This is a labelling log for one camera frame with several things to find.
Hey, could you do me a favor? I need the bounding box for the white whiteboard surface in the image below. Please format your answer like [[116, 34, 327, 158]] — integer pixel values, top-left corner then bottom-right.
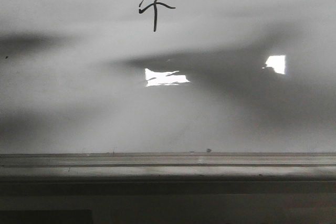
[[1, 0, 335, 154]]

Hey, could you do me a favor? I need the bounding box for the aluminium whiteboard frame rail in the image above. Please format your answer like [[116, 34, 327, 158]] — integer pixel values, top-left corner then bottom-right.
[[1, 152, 335, 181]]

